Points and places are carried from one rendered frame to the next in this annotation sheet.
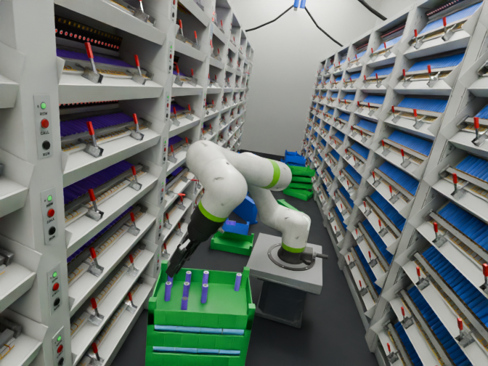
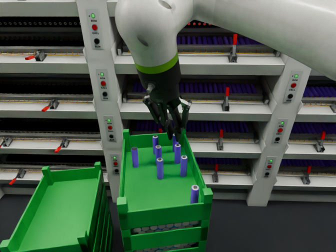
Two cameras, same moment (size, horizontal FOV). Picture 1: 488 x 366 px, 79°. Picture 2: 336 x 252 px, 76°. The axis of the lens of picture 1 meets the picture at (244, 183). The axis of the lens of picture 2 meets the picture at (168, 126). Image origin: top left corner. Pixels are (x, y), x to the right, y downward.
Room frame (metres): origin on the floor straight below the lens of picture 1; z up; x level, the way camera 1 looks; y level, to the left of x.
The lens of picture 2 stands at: (0.79, -0.39, 0.91)
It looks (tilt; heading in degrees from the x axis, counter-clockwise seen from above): 30 degrees down; 89
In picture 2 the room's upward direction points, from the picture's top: straight up
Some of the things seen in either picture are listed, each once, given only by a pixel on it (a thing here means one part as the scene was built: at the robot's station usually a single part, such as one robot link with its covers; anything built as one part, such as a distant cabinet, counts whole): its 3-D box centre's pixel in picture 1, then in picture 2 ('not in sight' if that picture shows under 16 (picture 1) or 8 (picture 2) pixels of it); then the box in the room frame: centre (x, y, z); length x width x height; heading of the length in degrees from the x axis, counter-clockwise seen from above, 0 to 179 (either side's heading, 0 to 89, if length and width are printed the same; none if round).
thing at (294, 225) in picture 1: (293, 229); not in sight; (1.39, -0.29, 0.49); 0.16 x 0.13 x 0.19; 52
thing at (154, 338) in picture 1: (201, 312); (159, 188); (0.77, 0.07, 0.44); 0.30 x 0.20 x 0.08; 97
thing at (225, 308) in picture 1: (203, 293); (159, 166); (0.77, 0.07, 0.52); 0.30 x 0.20 x 0.08; 97
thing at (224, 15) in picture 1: (208, 113); not in sight; (2.66, 0.40, 0.87); 0.20 x 0.09 x 1.74; 87
